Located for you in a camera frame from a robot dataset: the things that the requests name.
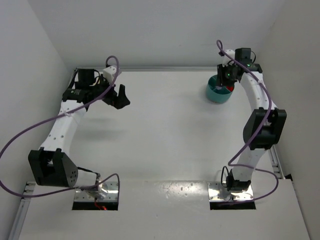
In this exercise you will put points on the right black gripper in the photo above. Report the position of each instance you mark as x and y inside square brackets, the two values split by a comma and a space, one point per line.
[225, 78]

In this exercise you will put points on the teal divided round container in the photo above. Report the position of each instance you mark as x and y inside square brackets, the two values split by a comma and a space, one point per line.
[215, 95]

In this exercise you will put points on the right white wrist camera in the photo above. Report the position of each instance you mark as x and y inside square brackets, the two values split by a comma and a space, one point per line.
[228, 57]

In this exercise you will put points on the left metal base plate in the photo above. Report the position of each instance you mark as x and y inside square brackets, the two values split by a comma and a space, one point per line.
[106, 192]

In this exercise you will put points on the red lego brick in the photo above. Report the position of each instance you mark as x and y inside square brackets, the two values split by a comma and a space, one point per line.
[230, 88]

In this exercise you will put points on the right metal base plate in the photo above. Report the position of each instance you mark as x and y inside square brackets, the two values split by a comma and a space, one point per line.
[219, 194]

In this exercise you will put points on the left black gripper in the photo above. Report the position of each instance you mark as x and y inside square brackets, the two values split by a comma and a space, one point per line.
[112, 97]

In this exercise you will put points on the metal base plate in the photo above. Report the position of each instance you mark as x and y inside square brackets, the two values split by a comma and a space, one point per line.
[106, 192]
[219, 194]

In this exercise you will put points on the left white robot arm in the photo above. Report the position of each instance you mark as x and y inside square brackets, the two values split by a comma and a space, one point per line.
[50, 164]

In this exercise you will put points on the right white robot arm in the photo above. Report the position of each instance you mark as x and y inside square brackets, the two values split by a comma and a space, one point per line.
[266, 122]

